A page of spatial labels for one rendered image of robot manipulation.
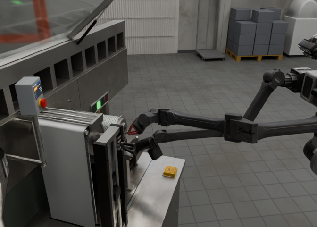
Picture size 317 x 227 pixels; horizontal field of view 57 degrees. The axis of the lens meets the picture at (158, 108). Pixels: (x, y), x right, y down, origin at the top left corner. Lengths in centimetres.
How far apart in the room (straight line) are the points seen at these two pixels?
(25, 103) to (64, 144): 38
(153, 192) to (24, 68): 91
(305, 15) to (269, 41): 110
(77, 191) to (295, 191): 242
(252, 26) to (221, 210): 511
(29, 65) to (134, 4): 615
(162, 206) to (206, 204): 138
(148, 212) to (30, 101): 89
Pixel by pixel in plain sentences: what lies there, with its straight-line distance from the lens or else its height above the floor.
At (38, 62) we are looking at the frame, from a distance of 146.
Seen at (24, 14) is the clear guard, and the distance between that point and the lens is 101.
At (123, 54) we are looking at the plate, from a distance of 231.
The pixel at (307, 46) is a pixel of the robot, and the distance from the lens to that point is 142.
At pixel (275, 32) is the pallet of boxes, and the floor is 68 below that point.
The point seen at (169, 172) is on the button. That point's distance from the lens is 176.
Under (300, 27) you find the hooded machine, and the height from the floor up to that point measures 75.
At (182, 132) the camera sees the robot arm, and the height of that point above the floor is 121.
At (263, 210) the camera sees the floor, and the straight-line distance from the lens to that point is 301.
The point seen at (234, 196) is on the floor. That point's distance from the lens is 307.
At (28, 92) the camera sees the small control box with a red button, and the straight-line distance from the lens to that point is 92.
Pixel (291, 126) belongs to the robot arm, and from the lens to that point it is 122.
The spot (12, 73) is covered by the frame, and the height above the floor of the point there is 162.
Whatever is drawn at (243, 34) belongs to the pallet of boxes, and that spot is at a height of 65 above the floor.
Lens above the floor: 201
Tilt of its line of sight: 26 degrees down
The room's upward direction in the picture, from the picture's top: straight up
